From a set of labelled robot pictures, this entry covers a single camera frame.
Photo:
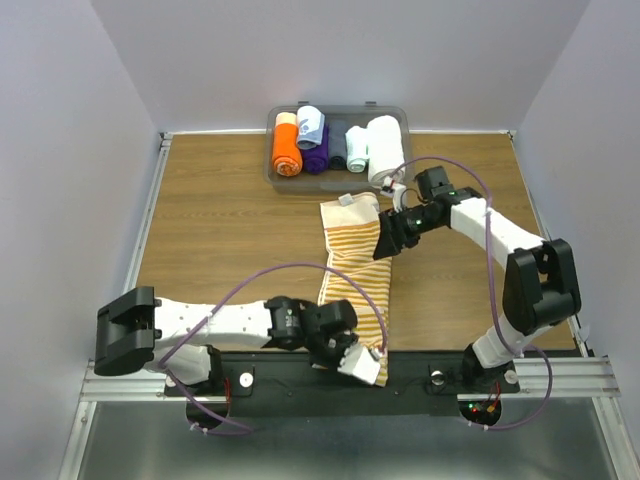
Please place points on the clear plastic bin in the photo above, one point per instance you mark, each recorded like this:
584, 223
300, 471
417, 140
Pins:
331, 181

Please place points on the aluminium frame rail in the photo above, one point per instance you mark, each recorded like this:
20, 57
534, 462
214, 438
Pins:
202, 180

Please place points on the dark grey rolled towel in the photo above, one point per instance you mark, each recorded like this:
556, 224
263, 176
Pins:
337, 149

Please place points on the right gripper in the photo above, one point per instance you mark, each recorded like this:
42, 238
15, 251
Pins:
392, 235

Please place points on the light blue towel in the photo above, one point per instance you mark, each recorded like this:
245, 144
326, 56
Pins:
310, 123

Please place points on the orange rolled towel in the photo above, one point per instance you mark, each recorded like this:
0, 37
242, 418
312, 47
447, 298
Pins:
286, 158

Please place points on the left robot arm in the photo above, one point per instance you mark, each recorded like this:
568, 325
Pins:
141, 331

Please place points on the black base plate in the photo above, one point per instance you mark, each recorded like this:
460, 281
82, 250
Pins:
284, 384

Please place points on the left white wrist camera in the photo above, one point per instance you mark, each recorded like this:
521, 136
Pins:
361, 363

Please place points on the purple rolled towel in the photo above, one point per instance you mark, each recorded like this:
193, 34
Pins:
316, 160

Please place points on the white rolled towel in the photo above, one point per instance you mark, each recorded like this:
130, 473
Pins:
385, 149

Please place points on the mint rolled towel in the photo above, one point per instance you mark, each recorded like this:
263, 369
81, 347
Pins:
357, 149

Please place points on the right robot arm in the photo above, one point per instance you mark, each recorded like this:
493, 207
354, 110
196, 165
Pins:
540, 287

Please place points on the yellow striped towel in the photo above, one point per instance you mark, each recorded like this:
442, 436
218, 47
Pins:
351, 231

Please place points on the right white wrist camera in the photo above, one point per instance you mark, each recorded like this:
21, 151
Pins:
394, 190

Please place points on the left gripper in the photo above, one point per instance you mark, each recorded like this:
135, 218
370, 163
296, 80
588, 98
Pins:
346, 341

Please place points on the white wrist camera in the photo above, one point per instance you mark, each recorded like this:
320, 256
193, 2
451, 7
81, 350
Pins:
361, 363
394, 190

